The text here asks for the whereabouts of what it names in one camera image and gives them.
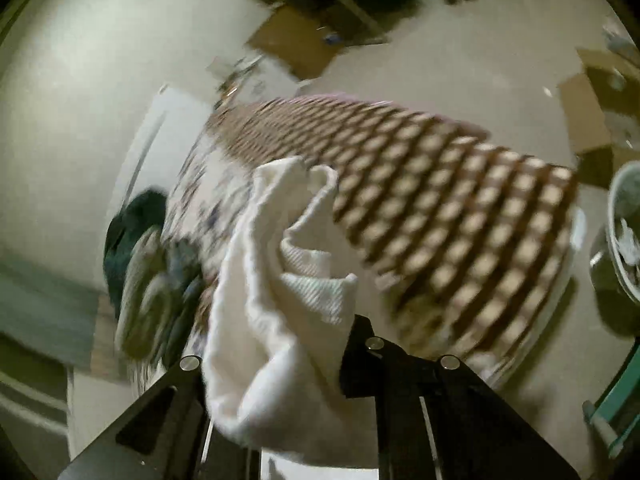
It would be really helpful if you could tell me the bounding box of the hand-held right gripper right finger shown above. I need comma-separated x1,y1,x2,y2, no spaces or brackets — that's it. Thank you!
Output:
339,314,581,480

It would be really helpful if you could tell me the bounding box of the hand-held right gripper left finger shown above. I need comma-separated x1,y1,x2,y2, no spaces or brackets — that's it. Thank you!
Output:
56,355,262,480

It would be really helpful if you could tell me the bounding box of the white towel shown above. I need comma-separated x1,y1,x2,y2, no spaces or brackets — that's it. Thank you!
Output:
201,156,380,466

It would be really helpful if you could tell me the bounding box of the pile of dark clothes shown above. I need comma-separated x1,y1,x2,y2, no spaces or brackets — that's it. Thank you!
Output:
102,189,206,361

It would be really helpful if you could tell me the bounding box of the brown checkered blanket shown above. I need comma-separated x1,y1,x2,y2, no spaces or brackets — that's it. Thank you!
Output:
160,94,581,376

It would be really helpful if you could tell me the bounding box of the teal plastic stool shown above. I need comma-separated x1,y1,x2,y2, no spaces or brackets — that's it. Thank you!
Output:
582,340,640,461

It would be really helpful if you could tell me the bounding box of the grey round bin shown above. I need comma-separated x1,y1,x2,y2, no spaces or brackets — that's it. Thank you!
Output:
589,161,640,306

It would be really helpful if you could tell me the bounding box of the open cardboard box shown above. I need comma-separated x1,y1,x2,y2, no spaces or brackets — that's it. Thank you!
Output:
557,47,640,188

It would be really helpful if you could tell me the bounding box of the brown cardboard sheet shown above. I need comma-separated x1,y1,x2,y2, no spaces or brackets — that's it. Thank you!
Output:
247,7,346,81

